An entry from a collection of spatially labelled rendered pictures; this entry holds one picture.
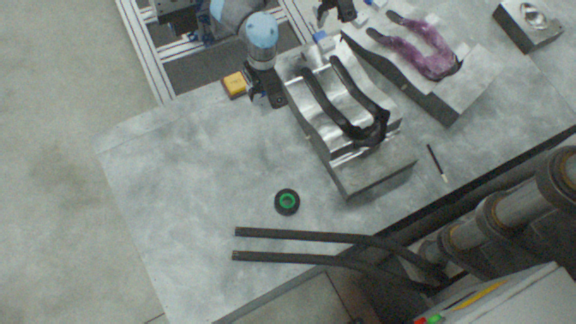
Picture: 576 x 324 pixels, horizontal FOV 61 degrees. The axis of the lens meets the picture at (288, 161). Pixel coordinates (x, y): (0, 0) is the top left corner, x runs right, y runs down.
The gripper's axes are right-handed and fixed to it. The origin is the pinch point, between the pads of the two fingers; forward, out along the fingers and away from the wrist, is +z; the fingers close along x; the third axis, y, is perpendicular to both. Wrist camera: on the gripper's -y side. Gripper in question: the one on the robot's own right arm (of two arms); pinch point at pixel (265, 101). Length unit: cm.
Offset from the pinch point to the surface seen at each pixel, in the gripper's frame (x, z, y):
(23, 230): 105, 95, 35
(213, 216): 28.3, 14.9, -21.0
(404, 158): -32.0, 8.9, -33.0
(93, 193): 71, 95, 38
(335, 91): -23.8, 6.7, -3.7
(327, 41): -29.5, 3.4, 12.1
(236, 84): 2.7, 11.3, 15.3
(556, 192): -20, -58, -63
